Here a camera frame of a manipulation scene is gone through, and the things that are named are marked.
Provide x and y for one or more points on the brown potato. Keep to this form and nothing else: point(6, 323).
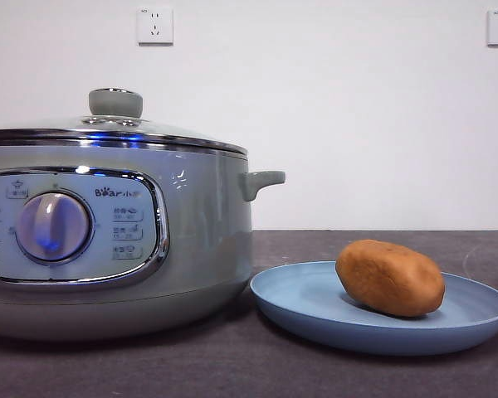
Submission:
point(390, 278)

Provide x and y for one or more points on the glass lid with grey knob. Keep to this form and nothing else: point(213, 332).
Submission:
point(116, 103)

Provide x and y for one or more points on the grey-green electric steamer pot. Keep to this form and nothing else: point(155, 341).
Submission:
point(199, 232)

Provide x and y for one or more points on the light blue round plate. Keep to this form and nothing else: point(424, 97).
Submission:
point(299, 302)

